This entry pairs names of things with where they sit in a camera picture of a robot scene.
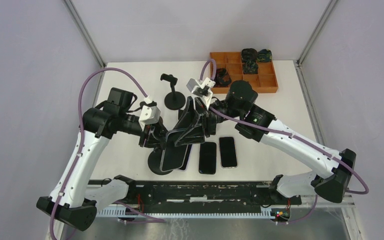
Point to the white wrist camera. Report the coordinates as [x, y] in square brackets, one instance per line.
[202, 89]
[150, 113]

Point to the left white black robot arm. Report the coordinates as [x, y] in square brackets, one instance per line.
[71, 202]

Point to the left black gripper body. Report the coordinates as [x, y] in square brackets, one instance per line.
[145, 134]

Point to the black phone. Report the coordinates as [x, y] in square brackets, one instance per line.
[207, 158]

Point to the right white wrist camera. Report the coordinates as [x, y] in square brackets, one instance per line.
[202, 89]

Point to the pink case phone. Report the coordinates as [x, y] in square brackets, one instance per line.
[173, 156]

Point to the grey case phone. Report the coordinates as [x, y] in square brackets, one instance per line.
[228, 153]

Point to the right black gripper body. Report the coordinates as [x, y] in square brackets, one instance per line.
[210, 118]

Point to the white cable duct rail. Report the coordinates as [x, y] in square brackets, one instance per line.
[118, 211]

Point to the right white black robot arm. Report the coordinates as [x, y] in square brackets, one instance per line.
[330, 169]

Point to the orange compartment tray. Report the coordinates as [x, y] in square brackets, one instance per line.
[250, 65]

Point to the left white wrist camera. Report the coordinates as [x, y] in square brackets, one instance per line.
[150, 113]

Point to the black round stand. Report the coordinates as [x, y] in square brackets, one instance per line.
[174, 100]
[154, 161]

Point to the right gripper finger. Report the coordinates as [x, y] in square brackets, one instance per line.
[189, 133]
[189, 119]

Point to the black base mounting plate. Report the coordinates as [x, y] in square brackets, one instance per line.
[193, 197]

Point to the lavender case phone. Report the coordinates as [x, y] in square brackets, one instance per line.
[186, 158]

